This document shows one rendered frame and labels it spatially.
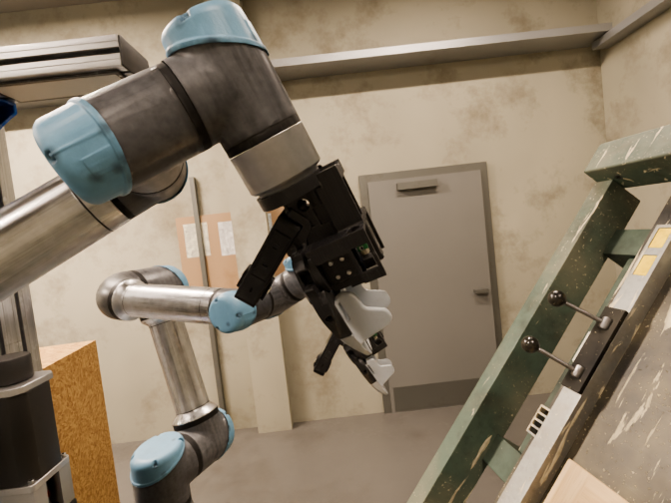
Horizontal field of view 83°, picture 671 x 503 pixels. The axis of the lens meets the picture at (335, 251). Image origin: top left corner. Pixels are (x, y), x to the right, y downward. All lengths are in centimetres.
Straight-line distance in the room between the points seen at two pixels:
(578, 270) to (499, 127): 274
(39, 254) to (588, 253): 120
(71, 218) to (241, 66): 23
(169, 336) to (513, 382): 92
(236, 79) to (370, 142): 322
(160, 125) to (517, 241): 363
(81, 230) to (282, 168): 23
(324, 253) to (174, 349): 78
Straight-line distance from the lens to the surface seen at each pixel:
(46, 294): 431
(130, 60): 71
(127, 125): 33
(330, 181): 35
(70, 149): 34
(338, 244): 35
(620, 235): 129
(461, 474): 123
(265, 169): 34
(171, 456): 103
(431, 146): 363
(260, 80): 35
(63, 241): 47
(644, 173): 125
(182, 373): 110
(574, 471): 97
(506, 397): 120
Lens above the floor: 171
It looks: 3 degrees down
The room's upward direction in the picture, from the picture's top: 6 degrees counter-clockwise
